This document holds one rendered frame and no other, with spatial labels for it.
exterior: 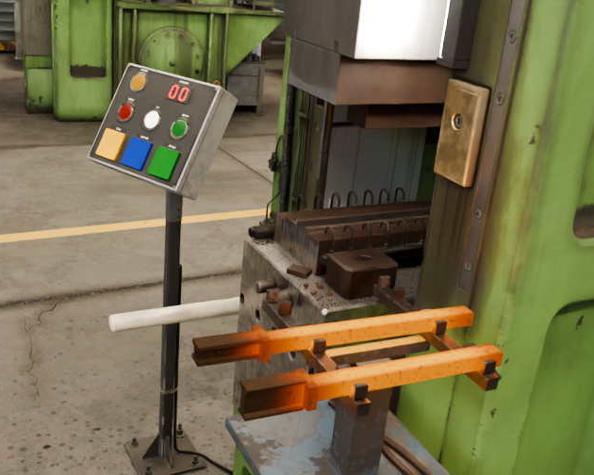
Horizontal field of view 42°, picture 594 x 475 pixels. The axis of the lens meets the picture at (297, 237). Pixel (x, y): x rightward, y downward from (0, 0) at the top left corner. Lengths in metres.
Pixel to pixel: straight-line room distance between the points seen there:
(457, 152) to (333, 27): 0.34
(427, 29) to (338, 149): 0.45
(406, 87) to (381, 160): 0.38
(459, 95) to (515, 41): 0.14
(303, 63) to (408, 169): 0.50
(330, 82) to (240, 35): 5.33
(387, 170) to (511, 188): 0.65
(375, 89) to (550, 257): 0.46
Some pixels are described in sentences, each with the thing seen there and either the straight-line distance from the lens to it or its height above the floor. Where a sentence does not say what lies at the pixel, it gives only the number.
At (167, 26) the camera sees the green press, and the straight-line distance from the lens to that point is 6.37.
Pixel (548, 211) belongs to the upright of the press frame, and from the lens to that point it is 1.30.
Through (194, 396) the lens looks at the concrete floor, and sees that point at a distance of 2.82.
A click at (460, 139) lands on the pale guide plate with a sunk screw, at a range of 1.36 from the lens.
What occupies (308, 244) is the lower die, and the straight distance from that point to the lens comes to 1.60.
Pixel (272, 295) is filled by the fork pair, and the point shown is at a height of 1.03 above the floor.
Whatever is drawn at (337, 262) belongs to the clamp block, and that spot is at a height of 0.98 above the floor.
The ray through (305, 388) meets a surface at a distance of 0.99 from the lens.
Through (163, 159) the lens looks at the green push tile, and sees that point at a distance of 1.93.
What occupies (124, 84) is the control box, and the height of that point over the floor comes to 1.15.
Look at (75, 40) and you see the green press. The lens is 6.36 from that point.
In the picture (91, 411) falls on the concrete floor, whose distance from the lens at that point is 2.76.
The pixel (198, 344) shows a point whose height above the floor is 1.04.
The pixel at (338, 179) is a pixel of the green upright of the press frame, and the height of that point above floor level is 1.03.
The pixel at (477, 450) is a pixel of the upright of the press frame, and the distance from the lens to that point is 1.49.
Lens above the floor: 1.57
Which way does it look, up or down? 22 degrees down
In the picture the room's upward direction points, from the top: 6 degrees clockwise
